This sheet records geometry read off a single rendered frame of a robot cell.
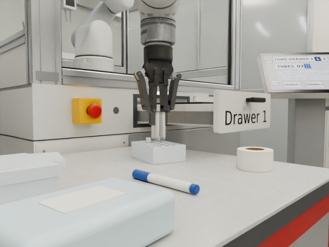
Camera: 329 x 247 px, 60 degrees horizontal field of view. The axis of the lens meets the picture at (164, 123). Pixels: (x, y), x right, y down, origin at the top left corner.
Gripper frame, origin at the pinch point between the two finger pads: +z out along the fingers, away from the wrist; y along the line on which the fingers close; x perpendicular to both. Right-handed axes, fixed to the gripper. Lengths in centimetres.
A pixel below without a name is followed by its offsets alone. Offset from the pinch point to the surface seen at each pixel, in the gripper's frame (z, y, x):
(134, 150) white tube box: 5.9, 7.0, 0.4
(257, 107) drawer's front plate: -4.6, -31.5, 4.2
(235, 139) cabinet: 11, -65, -40
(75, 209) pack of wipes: 3, 30, 43
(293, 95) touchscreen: -11, -95, -31
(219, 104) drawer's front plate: -5.4, -12.0, 9.7
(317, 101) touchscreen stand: -8, -114, -29
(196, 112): -3.2, -11.2, 1.2
